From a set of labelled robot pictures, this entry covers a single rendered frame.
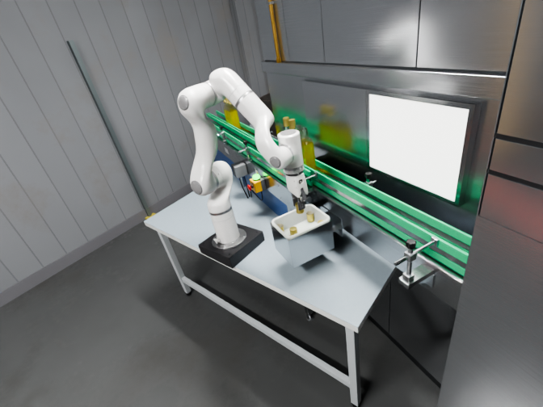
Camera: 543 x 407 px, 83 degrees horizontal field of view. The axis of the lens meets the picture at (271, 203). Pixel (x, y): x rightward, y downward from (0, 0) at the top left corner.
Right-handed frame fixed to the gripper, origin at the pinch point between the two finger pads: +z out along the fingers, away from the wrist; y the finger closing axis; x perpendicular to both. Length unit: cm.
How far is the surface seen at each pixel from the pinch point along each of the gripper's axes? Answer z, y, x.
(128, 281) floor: 110, 150, 108
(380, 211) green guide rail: -1.9, -27.9, -18.8
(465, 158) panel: -23, -46, -36
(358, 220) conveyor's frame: 6.7, -17.8, -16.8
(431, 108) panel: -36, -32, -36
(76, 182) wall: 36, 236, 124
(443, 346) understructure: 71, -48, -38
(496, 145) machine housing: -45, -72, -2
